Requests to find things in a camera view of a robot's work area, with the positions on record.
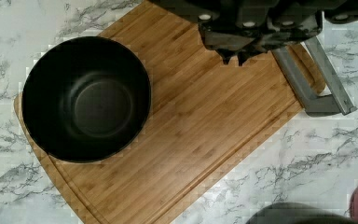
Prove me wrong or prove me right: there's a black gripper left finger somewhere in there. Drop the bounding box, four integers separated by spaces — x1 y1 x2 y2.
216 49 235 65

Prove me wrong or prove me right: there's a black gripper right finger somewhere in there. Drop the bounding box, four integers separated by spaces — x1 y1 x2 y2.
237 51 255 66

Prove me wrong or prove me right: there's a black bowl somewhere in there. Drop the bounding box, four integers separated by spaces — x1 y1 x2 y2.
21 36 151 162

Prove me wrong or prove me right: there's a bamboo cutting board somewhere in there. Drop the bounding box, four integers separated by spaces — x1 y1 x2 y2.
13 0 326 224

